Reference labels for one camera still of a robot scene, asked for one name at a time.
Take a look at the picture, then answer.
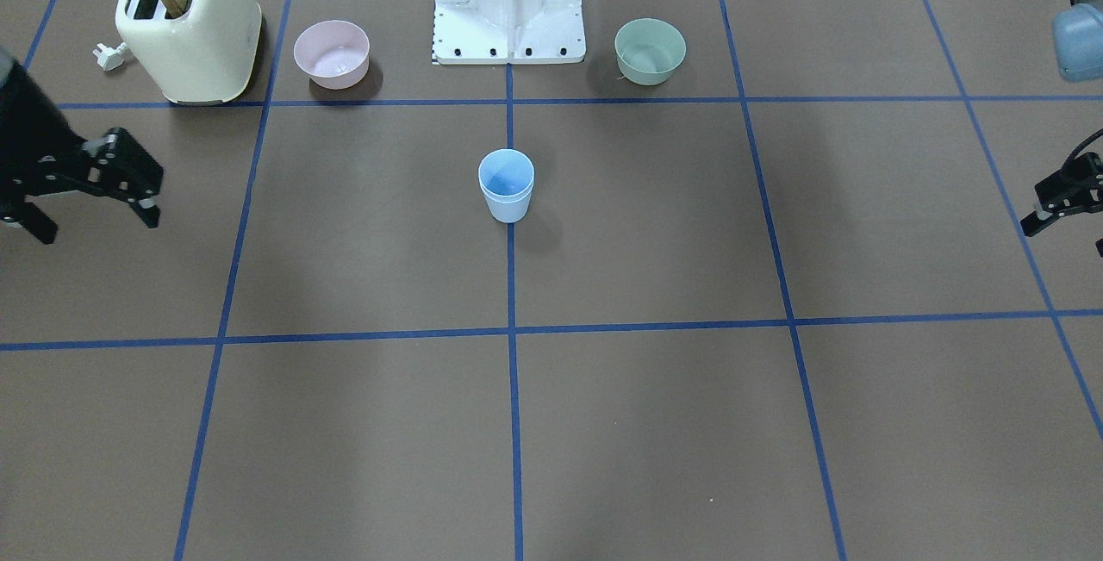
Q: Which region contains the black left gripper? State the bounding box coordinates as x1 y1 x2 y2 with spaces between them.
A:
1019 129 1103 256

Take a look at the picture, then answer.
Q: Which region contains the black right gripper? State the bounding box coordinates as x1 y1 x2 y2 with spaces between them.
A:
3 128 165 246

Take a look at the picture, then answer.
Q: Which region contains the light blue cup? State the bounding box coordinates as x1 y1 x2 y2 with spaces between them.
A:
476 148 535 199
483 188 532 224

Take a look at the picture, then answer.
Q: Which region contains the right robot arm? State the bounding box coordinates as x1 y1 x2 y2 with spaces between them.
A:
1 0 163 246

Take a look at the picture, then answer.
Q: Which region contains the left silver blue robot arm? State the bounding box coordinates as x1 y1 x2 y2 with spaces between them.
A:
1019 0 1102 238

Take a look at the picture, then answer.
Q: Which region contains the white power plug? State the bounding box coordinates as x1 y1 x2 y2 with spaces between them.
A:
93 42 133 72

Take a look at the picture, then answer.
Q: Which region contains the cream toaster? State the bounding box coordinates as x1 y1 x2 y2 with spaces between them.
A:
115 0 263 105

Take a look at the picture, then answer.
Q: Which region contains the pink bowl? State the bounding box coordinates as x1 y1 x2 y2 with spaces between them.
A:
293 20 371 90

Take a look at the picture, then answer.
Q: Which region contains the green bowl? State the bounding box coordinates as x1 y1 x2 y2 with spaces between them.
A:
614 18 687 86

